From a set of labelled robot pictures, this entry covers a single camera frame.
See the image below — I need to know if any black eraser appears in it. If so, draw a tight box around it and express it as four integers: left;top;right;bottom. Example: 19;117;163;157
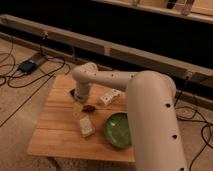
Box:
70;89;75;97

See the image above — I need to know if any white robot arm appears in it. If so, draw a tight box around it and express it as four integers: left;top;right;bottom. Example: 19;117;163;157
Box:
72;62;189;171

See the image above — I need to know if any brown oval object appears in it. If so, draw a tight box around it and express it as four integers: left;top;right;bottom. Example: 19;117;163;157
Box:
82;105;96;113

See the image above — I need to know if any white rectangular sponge block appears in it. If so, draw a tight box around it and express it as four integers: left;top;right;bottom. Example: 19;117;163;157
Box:
79;116;95;137

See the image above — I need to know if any wooden slatted table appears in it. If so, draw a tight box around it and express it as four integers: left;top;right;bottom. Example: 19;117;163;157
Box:
27;75;134;163

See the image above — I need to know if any green bowl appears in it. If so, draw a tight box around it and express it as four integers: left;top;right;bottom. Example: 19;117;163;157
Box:
103;112;132;149

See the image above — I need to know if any black power adapter box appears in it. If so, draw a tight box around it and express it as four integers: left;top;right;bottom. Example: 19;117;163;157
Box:
18;60;36;74

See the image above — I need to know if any black cable on floor left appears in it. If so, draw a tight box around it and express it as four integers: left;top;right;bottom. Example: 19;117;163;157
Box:
0;36;72;128

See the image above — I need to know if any black cable on floor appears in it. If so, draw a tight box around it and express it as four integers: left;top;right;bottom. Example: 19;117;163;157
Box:
173;77;213;171
0;36;72;128

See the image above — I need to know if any black cable on floor right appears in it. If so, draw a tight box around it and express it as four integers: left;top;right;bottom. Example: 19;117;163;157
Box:
173;77;213;171

